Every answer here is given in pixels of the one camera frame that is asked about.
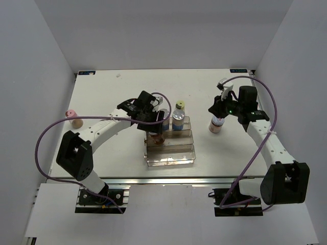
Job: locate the blue table sticker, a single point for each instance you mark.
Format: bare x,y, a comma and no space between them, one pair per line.
87,73
238,70

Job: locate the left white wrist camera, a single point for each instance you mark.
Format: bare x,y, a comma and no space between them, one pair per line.
158,100

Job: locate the blue label bottle silver lid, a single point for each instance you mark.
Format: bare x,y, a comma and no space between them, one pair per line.
166,123

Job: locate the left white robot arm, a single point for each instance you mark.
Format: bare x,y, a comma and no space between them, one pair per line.
76,150

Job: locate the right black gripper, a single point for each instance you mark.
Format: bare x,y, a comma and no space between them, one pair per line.
217,108

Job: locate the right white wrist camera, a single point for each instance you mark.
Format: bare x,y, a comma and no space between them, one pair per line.
225,86

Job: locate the beige bottle yellow cap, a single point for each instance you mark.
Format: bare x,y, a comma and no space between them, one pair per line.
180,105

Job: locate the pink cap bottle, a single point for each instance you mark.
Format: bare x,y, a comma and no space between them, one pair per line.
75,122

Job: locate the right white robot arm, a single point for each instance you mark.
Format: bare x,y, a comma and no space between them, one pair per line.
286,180

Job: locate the left blue table sticker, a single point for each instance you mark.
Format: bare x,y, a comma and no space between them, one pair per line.
87,73

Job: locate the dark sauce jar white lid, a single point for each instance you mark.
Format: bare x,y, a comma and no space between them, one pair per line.
158,139

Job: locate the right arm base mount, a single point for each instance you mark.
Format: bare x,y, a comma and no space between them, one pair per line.
243,205

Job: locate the tall blue label bottle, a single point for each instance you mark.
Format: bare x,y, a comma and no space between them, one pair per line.
178,117

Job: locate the light sauce jar white lid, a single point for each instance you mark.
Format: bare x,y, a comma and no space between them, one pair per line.
216,124

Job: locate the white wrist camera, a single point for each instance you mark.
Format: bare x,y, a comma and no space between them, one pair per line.
158,100
225,86

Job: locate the right blue table sticker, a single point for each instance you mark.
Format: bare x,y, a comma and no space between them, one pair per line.
238,70

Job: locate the clear plastic organizer tray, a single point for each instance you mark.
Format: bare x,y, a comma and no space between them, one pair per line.
178,147

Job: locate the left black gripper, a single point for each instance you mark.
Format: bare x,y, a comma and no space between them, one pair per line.
157,128

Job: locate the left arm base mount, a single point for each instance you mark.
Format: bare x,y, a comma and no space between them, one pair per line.
89,204

